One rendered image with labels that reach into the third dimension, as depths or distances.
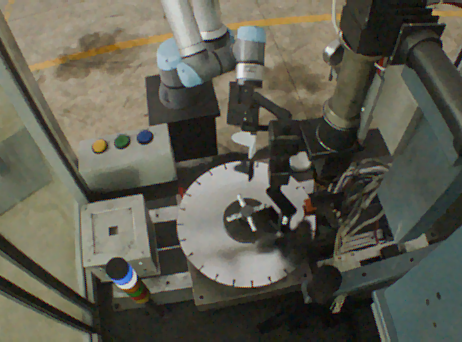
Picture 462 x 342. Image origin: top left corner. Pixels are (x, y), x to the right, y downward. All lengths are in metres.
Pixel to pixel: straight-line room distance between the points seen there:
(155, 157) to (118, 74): 1.63
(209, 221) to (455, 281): 0.68
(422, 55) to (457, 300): 0.25
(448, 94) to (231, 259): 0.66
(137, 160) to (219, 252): 0.38
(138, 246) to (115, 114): 1.56
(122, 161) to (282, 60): 1.75
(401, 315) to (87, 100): 2.37
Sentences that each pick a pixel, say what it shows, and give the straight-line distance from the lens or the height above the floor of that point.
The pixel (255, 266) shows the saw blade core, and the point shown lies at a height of 0.95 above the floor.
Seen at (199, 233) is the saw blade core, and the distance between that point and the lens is 0.95.
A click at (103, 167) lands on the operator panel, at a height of 0.89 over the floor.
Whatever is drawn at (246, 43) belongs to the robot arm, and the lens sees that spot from 1.06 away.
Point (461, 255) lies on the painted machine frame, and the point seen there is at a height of 1.52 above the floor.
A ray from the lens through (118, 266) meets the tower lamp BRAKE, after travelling 0.73.
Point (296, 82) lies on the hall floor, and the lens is 2.56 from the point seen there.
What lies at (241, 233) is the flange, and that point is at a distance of 0.94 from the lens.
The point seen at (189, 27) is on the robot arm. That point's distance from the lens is 1.10.
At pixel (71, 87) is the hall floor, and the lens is 2.78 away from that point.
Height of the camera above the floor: 1.83
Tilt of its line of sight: 59 degrees down
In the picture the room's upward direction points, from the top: 2 degrees counter-clockwise
